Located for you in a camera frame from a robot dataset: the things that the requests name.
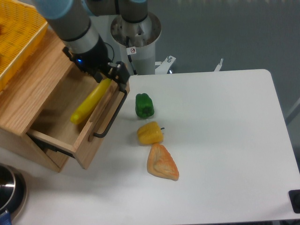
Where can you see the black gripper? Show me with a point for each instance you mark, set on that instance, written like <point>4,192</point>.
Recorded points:
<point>96,63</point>

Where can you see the open wooden top drawer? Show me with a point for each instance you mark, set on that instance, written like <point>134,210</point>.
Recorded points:
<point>53,131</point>

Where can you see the yellow plastic mesh basket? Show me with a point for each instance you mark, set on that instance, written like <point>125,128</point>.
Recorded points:
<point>21,29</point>

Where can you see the green bell pepper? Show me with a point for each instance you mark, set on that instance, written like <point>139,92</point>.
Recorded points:
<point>144,107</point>

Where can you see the yellow bell pepper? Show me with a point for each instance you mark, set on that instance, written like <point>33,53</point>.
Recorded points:
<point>150,133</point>

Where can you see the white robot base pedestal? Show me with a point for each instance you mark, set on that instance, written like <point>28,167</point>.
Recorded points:
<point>140,47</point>

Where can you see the blue object bottom left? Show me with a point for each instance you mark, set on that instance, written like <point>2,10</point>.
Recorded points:
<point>5,218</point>

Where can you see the yellow banana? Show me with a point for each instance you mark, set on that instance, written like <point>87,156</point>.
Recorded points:
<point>90,102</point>

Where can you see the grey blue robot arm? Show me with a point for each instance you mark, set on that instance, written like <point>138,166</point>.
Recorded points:
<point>70,20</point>

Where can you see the white metal table bracket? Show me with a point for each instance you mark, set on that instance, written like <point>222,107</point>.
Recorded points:
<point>163,67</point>

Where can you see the metal pot with lid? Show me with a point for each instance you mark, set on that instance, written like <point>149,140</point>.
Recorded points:
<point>13,191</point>

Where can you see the wooden drawer cabinet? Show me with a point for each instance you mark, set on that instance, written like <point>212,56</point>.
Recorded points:
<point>25,95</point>

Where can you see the black metal drawer handle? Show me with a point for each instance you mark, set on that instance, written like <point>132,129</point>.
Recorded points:
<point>110,113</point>

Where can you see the triangular bread pastry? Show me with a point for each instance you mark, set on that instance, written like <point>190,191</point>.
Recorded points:
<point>161,164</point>

